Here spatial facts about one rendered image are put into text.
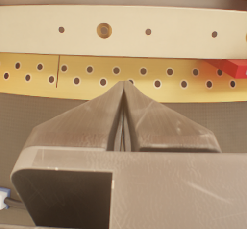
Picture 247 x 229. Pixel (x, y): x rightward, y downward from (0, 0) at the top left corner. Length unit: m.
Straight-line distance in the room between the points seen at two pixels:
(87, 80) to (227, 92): 0.17
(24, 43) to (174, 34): 0.15
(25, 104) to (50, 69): 0.06
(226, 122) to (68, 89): 0.20
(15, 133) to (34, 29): 0.14
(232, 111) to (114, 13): 0.19
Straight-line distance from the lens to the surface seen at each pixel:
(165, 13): 0.22
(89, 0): 0.28
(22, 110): 0.30
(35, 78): 0.29
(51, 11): 0.23
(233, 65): 0.24
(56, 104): 0.28
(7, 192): 0.33
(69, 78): 0.28
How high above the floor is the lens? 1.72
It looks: 27 degrees down
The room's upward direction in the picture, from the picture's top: 1 degrees clockwise
